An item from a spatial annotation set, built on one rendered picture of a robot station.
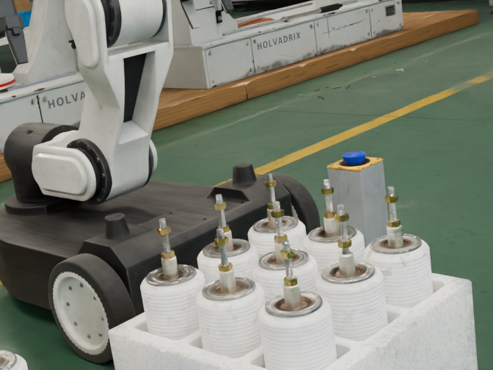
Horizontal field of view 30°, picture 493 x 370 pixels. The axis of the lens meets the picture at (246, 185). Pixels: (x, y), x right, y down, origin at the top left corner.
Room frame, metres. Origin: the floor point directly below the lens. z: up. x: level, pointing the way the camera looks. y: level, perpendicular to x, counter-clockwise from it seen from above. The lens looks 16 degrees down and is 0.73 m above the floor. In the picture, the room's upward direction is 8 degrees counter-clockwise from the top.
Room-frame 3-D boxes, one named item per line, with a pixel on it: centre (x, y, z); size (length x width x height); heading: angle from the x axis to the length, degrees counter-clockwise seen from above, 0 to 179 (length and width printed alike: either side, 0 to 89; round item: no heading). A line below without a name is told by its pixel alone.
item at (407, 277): (1.27, -0.21, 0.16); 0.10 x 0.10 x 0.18
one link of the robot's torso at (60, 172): (1.95, 0.32, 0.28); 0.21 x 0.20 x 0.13; 45
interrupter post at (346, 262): (1.19, -0.12, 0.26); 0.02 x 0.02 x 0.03
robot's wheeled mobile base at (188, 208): (1.93, 0.30, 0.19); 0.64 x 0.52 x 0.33; 45
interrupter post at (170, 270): (1.27, 0.13, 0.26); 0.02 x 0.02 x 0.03
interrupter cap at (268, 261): (1.27, -0.04, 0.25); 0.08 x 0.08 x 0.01
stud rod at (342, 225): (1.19, -0.12, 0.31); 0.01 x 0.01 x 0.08
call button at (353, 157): (1.53, -0.19, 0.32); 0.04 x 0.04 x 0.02
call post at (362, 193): (1.53, -0.19, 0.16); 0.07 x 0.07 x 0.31; 45
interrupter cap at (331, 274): (1.19, -0.12, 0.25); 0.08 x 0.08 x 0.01
